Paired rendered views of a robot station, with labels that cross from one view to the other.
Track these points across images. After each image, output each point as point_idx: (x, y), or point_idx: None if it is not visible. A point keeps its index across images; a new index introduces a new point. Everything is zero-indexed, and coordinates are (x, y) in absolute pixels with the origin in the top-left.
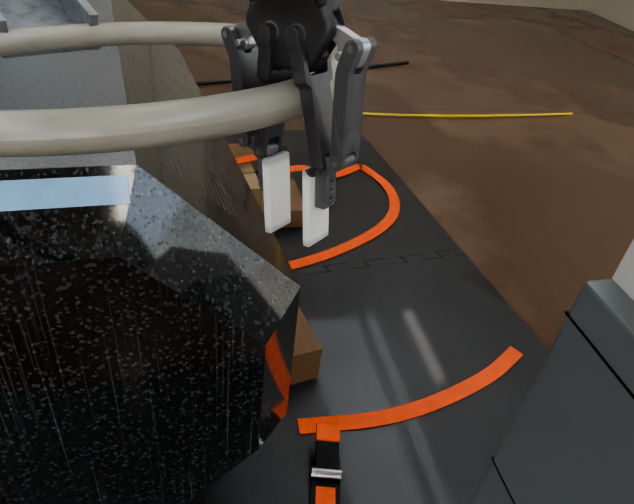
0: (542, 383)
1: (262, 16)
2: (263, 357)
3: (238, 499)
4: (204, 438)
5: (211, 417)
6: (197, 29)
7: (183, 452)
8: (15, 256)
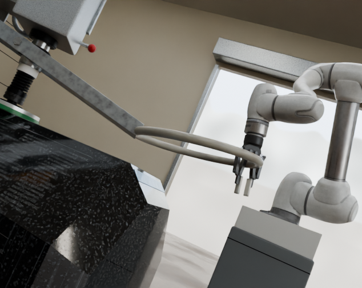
0: (221, 263)
1: (248, 147)
2: (157, 267)
3: None
4: None
5: None
6: (156, 140)
7: None
8: (160, 204)
